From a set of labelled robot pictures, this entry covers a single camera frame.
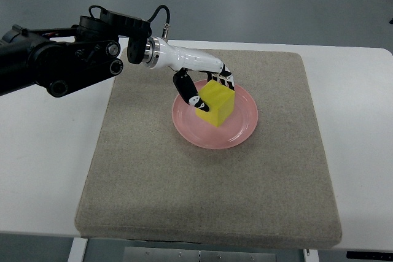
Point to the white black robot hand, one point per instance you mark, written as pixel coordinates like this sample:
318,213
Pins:
159,54

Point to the yellow foam block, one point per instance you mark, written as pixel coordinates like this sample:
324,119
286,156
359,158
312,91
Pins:
220,100

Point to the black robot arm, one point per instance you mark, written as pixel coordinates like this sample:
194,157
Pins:
66,60

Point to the pink plastic plate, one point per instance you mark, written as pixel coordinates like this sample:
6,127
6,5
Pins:
232,116

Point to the beige felt mat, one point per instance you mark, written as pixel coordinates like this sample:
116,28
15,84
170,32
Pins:
146,182

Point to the white table leg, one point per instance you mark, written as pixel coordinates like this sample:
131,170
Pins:
77,251

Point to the metal bracket under table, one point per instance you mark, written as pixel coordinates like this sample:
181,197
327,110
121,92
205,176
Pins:
140,254

